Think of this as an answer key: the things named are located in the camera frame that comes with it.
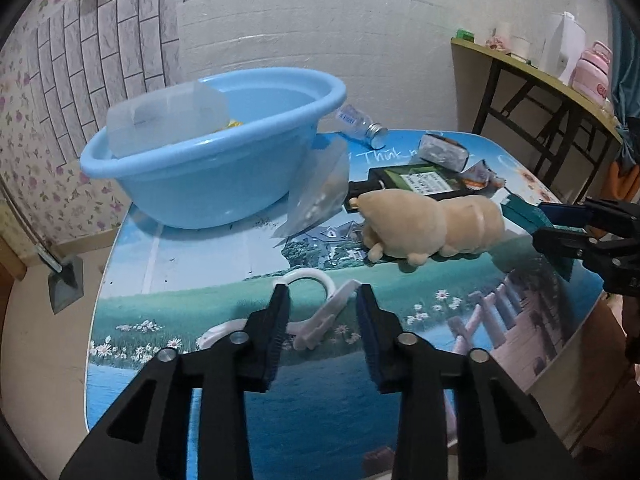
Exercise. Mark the clear plastic box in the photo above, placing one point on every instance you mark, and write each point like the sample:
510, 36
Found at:
160, 115

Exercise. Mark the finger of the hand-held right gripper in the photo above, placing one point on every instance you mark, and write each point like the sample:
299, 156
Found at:
557, 242
557, 212

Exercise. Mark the clear plastic bottle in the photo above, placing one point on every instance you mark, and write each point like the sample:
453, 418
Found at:
357, 122

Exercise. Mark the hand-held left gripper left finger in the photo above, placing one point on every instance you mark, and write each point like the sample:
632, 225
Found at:
279, 331

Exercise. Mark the light blue plastic basin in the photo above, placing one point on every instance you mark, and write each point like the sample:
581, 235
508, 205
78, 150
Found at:
200, 185

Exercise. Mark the teal curtain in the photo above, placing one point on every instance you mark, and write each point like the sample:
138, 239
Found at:
625, 60

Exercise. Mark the small green box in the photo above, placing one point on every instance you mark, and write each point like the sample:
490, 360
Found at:
465, 35

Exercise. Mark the clear zip plastic bag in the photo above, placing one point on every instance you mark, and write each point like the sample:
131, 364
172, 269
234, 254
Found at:
320, 195

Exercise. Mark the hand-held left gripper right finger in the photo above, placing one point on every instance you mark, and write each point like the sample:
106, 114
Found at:
368, 341

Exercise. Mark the yellow-edged folding side table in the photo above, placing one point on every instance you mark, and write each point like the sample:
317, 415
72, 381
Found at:
540, 77

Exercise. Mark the pink flowered cup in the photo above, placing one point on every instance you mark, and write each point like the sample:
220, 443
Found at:
498, 37

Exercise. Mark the black bottle with green label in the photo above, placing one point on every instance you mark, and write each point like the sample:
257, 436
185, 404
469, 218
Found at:
415, 180

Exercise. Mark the brown wooden door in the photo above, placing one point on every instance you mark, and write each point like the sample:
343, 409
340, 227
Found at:
10, 260

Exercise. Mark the beige plush toy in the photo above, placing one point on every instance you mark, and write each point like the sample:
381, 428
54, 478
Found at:
440, 225

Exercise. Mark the small printed carton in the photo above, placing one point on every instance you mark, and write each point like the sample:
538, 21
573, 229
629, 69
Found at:
442, 152

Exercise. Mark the white electric kettle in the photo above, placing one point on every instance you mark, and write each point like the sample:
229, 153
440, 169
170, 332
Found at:
562, 47

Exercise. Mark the orange cloth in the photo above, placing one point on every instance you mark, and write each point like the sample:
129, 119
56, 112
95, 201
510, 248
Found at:
622, 177

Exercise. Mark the small snack packet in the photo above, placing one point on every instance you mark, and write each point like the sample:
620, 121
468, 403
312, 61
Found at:
481, 176

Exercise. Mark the pink rice cooker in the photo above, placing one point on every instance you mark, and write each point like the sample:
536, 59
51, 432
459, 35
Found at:
594, 75

